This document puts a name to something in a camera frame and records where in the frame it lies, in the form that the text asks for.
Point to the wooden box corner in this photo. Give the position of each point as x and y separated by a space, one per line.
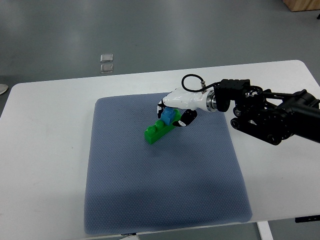
302 5

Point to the green toy brick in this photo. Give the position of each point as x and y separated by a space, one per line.
154 132

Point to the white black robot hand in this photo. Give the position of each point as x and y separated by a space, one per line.
188 101

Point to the blue-grey foam mat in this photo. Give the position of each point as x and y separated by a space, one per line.
189 178

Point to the upper metal floor plate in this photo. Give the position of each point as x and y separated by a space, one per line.
106 57

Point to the grey shoe tip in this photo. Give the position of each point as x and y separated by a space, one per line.
3 88

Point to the white table leg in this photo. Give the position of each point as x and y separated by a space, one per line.
264 230

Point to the black table control panel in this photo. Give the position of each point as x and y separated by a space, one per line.
306 219

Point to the blue toy block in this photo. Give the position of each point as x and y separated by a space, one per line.
168 115

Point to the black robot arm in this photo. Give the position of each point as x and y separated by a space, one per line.
266 115

